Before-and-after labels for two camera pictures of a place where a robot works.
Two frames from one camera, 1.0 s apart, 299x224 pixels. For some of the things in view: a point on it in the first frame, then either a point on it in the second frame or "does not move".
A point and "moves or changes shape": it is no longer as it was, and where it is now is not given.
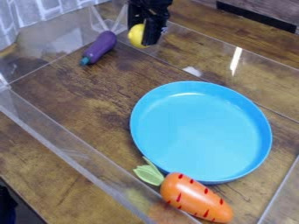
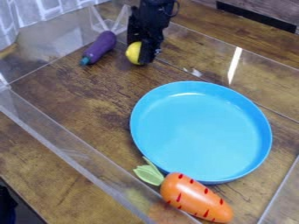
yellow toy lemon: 135,34 moves or changes shape
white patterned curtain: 23,12 does not move
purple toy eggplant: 99,47 does not move
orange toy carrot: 187,192 does not move
